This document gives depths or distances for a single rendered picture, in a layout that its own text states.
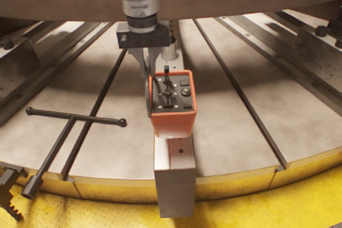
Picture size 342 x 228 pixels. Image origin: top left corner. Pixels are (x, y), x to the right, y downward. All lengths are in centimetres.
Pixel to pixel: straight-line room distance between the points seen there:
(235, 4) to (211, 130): 67
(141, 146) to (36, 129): 63
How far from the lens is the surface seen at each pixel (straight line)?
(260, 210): 162
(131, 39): 66
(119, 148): 142
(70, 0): 134
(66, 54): 214
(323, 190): 180
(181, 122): 74
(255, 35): 221
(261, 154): 142
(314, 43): 171
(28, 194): 138
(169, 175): 90
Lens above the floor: 143
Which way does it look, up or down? 41 degrees down
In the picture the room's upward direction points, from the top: 2 degrees counter-clockwise
